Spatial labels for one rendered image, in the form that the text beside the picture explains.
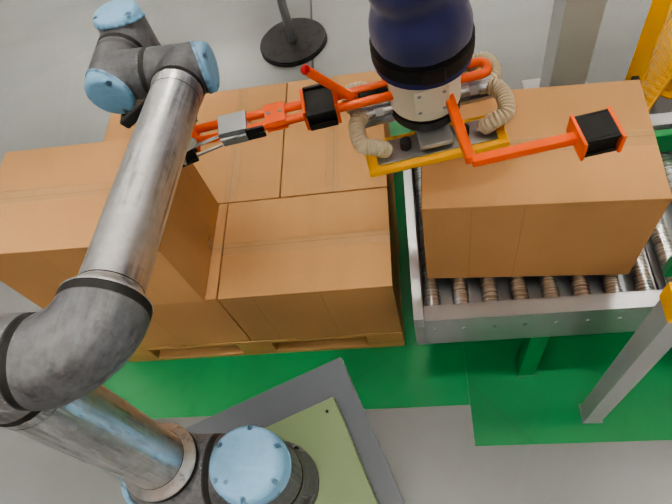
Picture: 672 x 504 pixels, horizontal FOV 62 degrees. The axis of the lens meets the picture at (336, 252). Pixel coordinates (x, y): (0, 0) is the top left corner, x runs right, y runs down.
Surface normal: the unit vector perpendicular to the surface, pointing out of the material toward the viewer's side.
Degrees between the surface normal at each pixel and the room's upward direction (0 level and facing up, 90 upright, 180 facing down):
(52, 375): 54
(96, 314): 36
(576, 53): 90
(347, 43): 0
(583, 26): 90
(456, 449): 0
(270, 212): 0
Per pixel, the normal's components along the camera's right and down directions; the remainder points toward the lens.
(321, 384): -0.18, -0.49
